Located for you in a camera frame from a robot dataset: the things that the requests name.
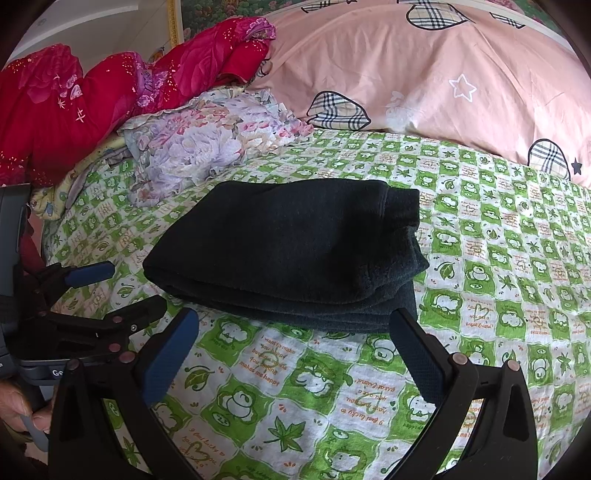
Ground yellow floral cloth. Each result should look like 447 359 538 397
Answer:
30 134 136 220

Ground dark navy pants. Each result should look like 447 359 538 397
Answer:
143 180 431 334

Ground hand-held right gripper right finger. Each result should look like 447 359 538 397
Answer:
383 307 539 480

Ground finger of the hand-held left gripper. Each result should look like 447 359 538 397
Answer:
23 295 168 363
28 261 116 315

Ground person's left hand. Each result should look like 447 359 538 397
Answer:
0 378 55 433

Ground red floral quilt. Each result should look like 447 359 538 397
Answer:
0 18 278 188

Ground green checked bed sheet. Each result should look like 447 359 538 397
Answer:
41 129 591 480

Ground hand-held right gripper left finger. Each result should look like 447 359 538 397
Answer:
48 307 204 480

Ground pink quilt with plaid hearts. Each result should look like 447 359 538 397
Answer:
252 0 591 191

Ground gold framed wall picture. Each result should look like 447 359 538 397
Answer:
166 0 305 47

